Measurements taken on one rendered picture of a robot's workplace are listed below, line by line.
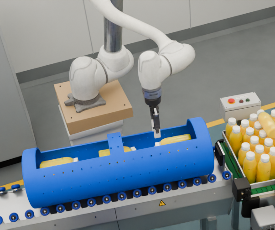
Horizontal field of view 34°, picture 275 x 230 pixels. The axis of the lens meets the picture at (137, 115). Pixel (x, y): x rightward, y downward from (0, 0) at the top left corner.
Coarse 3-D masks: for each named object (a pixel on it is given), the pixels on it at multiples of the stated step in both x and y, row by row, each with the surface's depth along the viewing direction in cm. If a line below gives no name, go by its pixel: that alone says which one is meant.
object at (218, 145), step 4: (216, 144) 230; (216, 148) 229; (220, 148) 227; (216, 152) 231; (220, 152) 226; (216, 156) 232; (220, 156) 224; (224, 156) 224; (220, 160) 226; (224, 160) 226; (220, 164) 228; (224, 164) 227; (224, 168) 229
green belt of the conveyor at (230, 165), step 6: (222, 144) 251; (228, 150) 247; (228, 162) 241; (234, 162) 240; (228, 168) 239; (234, 174) 233; (240, 174) 232; (270, 186) 224; (252, 192) 222; (258, 192) 222; (264, 192) 222
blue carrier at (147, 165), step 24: (192, 120) 218; (96, 144) 230; (120, 144) 210; (144, 144) 235; (168, 144) 210; (192, 144) 210; (24, 168) 206; (48, 168) 206; (72, 168) 206; (96, 168) 206; (120, 168) 207; (144, 168) 208; (168, 168) 210; (192, 168) 212; (48, 192) 206; (72, 192) 208; (96, 192) 212
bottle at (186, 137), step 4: (172, 136) 227; (176, 136) 226; (180, 136) 225; (184, 136) 225; (188, 136) 225; (164, 140) 225; (168, 140) 224; (172, 140) 224; (176, 140) 224; (180, 140) 224; (184, 140) 224; (160, 144) 224; (164, 144) 224
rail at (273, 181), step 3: (267, 180) 217; (270, 180) 217; (273, 180) 217; (252, 183) 216; (255, 183) 216; (258, 183) 216; (261, 183) 216; (264, 183) 217; (267, 183) 217; (270, 183) 218; (273, 183) 218; (252, 186) 217; (255, 186) 217; (258, 186) 217; (261, 186) 218; (264, 186) 218
